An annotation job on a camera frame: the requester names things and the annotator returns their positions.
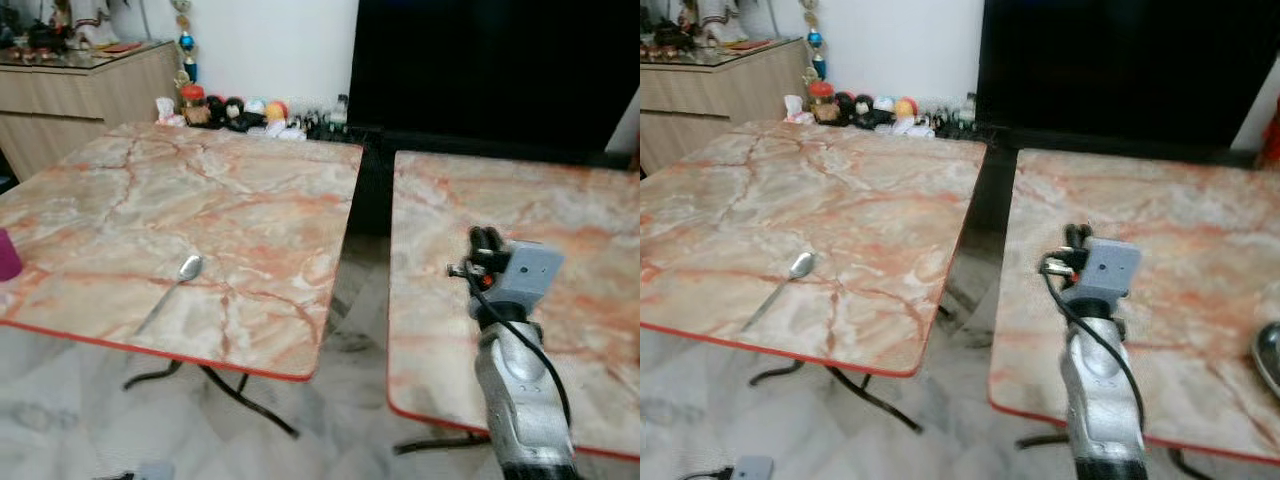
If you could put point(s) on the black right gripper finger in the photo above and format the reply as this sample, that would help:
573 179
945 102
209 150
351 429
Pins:
494 239
477 238
1084 238
1070 236

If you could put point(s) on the silver metal spoon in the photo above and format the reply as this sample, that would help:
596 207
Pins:
189 267
800 264

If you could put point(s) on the small clear bottle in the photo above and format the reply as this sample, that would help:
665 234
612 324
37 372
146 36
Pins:
341 108
969 105

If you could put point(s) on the large black television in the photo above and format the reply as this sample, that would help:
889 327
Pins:
490 70
1110 70

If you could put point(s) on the figurine with orange hat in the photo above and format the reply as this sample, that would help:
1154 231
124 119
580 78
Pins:
277 112
906 108

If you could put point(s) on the red object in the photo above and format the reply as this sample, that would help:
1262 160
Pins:
1272 135

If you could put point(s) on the silver metal bowl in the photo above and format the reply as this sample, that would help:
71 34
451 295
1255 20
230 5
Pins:
1269 357

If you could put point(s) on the white and blue figurine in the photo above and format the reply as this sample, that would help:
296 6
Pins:
256 106
885 103

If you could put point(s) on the small black figurine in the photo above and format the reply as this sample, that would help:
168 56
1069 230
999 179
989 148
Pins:
845 105
866 110
215 108
237 113

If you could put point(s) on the dark ornament cluster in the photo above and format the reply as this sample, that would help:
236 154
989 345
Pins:
667 38
35 40

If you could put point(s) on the light wooden cabinet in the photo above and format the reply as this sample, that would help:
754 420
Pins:
90 105
725 100

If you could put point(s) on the figurine with red cap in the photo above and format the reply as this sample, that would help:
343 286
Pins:
822 100
192 103

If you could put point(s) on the small white figurine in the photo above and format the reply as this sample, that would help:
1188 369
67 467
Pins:
796 108
166 112

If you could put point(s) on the white statuette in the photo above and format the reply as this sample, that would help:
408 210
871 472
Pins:
85 20
712 18

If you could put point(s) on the flat red tray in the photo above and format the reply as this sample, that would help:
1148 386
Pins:
747 44
120 47

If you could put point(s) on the pink cup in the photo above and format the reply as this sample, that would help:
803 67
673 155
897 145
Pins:
8 255

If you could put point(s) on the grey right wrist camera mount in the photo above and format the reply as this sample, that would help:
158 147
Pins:
530 272
1110 270

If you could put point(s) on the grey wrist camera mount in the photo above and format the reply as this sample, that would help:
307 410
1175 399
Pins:
752 469
530 272
1110 270

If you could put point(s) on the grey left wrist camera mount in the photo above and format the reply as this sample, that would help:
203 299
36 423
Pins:
752 469

